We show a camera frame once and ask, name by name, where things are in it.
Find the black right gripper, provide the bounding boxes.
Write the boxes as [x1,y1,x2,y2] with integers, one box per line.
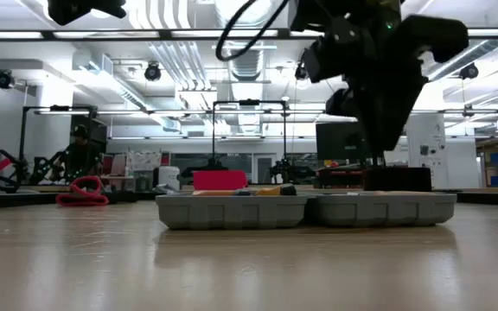
[325,8,470,159]

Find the pliers with yellow handles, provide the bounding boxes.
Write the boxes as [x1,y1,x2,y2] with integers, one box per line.
[255,183,297,197]

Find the grey plastic tool case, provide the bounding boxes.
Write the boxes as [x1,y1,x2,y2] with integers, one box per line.
[156,184,457,230]

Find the black computer monitor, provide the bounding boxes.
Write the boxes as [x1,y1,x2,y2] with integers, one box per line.
[316,123,371,166]

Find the black box on table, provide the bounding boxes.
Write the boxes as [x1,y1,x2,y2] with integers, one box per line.
[363,167,433,194]

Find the person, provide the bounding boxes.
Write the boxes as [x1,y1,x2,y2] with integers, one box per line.
[58,124,103,181]

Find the red plastic bin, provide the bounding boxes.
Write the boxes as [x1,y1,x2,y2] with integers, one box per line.
[192,169,249,191]

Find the white canister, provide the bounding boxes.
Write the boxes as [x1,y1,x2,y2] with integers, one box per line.
[157,165,182,191]

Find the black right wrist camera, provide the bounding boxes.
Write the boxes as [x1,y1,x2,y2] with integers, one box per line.
[303,16,353,84]

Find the black rig frame with light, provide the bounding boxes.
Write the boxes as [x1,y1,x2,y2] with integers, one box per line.
[18,105,99,176]

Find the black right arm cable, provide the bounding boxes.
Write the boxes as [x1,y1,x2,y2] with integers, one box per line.
[214,0,291,62]

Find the black aluminium table frame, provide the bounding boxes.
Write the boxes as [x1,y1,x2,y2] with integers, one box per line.
[0,187,498,209]

